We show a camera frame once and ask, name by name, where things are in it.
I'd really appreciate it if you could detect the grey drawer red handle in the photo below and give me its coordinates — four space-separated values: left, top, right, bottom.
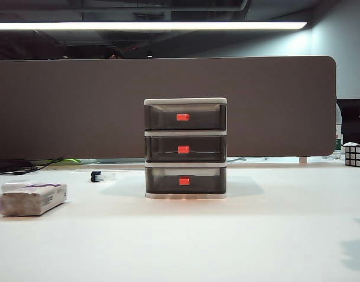
145 135 227 163
145 166 227 195
144 103 227 131

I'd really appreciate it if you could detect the white purple napkin pack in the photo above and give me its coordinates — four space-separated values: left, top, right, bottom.
0 182 68 217

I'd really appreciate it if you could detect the brown desk divider panel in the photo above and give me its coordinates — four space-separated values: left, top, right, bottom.
0 55 337 159

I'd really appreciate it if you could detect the long ceiling light strip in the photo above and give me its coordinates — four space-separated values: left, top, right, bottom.
0 21 308 31

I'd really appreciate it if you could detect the clear water bottle green label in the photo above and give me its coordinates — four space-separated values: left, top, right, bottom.
335 107 344 150

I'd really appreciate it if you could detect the black office chair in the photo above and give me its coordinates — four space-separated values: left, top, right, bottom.
336 98 360 145

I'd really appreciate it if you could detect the Rubik's cube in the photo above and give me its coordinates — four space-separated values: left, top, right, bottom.
344 142 360 168

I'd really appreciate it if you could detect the white plastic drawer frame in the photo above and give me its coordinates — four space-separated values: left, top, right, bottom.
144 97 228 200

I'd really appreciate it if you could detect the black cable bundle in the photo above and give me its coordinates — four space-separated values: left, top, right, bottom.
21 157 65 174

